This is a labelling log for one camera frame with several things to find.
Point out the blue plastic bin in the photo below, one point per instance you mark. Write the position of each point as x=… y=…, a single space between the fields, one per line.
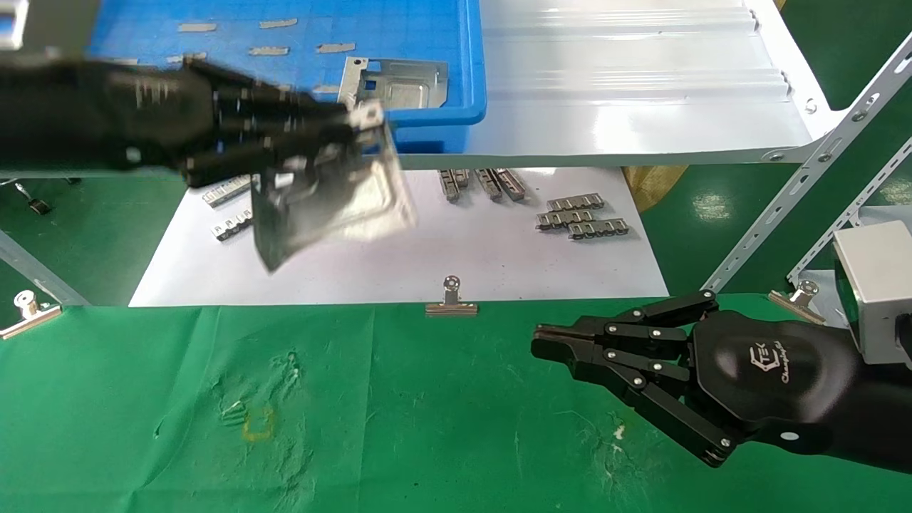
x=413 y=28

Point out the black caster wheel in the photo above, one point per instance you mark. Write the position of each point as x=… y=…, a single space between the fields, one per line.
x=39 y=205

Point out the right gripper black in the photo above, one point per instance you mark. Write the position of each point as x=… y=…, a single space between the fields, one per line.
x=776 y=377

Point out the left wrist camera silver box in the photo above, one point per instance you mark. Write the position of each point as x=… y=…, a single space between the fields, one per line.
x=57 y=25

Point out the grey metal frame bar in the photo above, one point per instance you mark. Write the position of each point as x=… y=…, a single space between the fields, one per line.
x=43 y=274

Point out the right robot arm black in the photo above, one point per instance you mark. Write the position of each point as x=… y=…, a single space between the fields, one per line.
x=883 y=420

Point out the small toothed metal clip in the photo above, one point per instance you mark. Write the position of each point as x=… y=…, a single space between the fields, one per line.
x=566 y=219
x=453 y=184
x=600 y=229
x=489 y=184
x=224 y=192
x=231 y=228
x=513 y=184
x=576 y=202

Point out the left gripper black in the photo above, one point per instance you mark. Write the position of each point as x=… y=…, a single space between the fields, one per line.
x=164 y=114

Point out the white paper sheet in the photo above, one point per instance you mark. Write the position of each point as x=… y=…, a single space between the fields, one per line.
x=484 y=263

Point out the yellow woven bag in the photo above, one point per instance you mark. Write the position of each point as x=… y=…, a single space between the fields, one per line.
x=652 y=187

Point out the wrist camera silver box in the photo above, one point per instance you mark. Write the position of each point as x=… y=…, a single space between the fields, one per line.
x=876 y=285
x=57 y=25

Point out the right wrist camera silver box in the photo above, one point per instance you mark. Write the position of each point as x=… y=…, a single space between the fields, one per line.
x=876 y=285

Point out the stamped sheet metal bracket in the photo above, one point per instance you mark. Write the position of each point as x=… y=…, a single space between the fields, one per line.
x=410 y=89
x=335 y=192

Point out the green table cloth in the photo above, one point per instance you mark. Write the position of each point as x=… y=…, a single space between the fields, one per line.
x=356 y=413

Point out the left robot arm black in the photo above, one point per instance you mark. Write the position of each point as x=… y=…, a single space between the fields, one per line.
x=50 y=114

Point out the silver binder clip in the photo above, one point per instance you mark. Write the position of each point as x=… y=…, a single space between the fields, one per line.
x=801 y=299
x=452 y=306
x=28 y=317

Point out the white perforated angle bar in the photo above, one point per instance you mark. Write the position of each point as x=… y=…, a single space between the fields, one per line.
x=805 y=178
x=855 y=214

